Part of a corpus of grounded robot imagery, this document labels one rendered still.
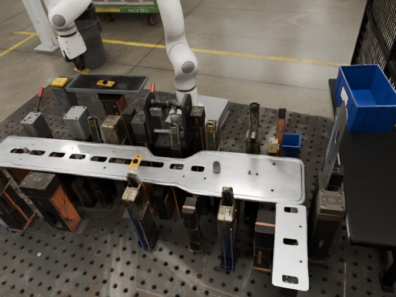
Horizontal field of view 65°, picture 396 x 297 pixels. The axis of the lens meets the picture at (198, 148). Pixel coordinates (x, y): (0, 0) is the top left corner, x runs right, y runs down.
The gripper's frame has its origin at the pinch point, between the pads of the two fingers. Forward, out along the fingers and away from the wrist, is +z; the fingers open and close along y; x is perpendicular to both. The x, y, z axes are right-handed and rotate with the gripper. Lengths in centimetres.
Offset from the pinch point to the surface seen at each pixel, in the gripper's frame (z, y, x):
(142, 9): 98, -262, -238
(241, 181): 24, 5, 88
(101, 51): 107, -149, -206
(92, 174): 24, 32, 35
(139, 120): 16.2, 3.2, 36.4
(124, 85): 8.1, -5.8, 20.4
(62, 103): 19.1, 10.5, -11.8
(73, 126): 17.3, 20.4, 11.3
